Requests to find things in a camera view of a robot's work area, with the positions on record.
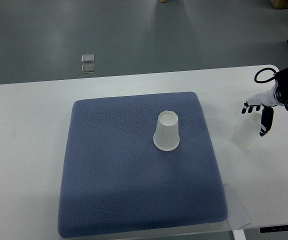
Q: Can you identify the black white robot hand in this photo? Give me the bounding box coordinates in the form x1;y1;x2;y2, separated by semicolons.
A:
241;90;278;137

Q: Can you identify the white paper cup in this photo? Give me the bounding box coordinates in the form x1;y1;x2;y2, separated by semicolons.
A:
153;110;180;152
233;112;262;150

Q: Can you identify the cardboard box corner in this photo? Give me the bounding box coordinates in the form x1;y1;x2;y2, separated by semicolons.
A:
269;0;288;10

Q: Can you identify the white paper cup on pad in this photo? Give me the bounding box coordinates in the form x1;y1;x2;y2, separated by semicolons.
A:
153;110;180;152

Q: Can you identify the white paper sheet under pad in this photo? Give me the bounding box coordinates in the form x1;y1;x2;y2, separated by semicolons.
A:
224;184;251;231

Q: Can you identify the black table control panel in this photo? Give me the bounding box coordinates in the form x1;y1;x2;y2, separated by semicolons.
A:
259;225;288;234

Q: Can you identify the blue quilted cushion pad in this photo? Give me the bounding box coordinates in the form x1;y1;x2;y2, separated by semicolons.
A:
58;92;228;238

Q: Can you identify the lower metal floor plate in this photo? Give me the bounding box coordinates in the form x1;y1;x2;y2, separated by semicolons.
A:
81;63;95;74

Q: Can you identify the metal floor plate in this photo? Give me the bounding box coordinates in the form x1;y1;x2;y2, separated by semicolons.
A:
81;53;95;63
81;63;95;74

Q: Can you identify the upper metal floor plate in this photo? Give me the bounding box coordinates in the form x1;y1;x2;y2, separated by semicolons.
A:
81;53;95;63

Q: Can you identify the black cable loop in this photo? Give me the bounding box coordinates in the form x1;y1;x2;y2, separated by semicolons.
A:
253;68;280;85

